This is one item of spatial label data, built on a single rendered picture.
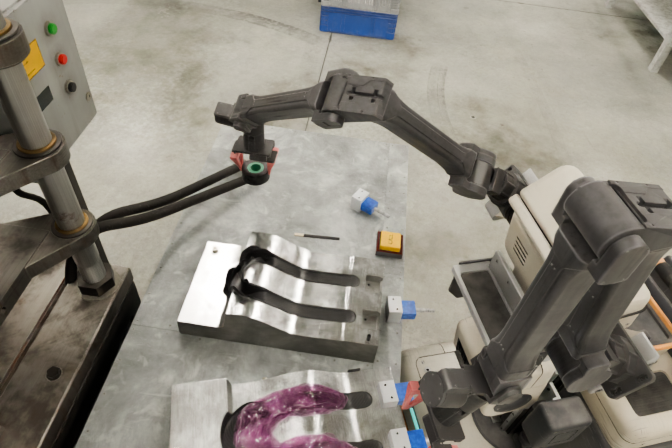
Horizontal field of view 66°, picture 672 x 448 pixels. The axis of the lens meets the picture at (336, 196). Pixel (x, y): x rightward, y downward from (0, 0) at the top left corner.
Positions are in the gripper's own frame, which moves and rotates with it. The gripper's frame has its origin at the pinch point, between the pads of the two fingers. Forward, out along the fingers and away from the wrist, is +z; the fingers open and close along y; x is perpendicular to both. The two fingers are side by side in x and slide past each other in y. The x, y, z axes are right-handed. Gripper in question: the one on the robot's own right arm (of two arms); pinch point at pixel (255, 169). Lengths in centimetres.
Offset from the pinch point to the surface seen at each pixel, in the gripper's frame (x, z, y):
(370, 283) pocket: 23.7, 13.3, -37.0
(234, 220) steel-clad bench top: 3.9, 19.5, 6.5
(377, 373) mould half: 49, 14, -41
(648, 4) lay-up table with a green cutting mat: -347, 79, -250
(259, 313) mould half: 41.8, 6.7, -10.9
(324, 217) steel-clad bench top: -3.0, 19.8, -20.7
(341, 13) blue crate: -269, 85, 2
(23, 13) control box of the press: 9, -45, 47
